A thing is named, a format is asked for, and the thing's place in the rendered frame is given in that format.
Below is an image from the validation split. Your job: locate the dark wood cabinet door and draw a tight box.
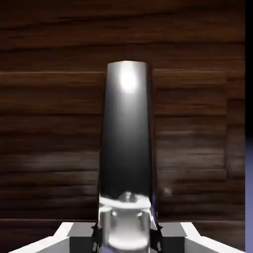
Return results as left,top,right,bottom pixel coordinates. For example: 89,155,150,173
0,70,246,220

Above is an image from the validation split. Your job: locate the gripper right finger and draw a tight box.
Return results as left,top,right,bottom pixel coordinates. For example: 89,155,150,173
150,222,246,253

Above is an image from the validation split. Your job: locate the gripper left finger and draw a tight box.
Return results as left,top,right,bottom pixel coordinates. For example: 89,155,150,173
7,222,103,253

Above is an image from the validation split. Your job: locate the curved shiny metal handle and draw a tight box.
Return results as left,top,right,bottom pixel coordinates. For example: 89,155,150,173
97,60,159,253

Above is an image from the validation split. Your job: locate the dark wood cabinet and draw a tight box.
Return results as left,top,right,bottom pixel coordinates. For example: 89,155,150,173
0,0,246,253

